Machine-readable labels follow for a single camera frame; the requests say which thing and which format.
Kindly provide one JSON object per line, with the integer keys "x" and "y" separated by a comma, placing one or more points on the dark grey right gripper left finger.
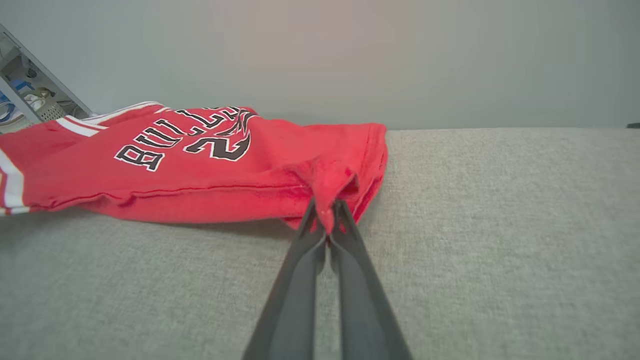
{"x": 292, "y": 300}

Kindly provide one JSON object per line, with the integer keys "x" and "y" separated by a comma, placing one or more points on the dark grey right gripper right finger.
{"x": 367, "y": 310}

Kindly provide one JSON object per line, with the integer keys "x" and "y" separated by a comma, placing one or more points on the red and white basketball jersey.
{"x": 200, "y": 170}

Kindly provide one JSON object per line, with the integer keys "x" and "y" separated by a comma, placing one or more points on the white plastic mesh basket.
{"x": 50, "y": 111}

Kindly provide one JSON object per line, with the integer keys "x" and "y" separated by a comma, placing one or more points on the black frame foot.
{"x": 633, "y": 125}

